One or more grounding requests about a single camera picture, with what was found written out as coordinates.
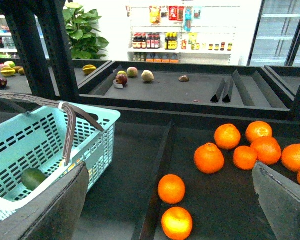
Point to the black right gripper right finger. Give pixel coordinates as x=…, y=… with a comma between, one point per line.
x=279, y=198

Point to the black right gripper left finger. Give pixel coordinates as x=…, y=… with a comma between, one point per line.
x=54, y=214

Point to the green avocado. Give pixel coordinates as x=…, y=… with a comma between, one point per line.
x=31, y=178

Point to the light blue plastic basket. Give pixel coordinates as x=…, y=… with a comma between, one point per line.
x=37, y=139

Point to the brown basket handle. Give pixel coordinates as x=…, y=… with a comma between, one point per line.
x=71, y=115

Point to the orange mandarin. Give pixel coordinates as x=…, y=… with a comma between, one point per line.
x=171, y=189
x=208, y=158
x=177, y=223
x=227, y=136

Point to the white zip tie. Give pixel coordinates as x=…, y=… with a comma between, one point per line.
x=62, y=106

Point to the black display tray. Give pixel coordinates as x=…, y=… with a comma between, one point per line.
x=240, y=91

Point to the green potted plant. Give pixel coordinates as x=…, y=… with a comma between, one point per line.
x=83, y=33

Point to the white goods shelf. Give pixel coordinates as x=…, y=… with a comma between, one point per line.
x=184, y=34

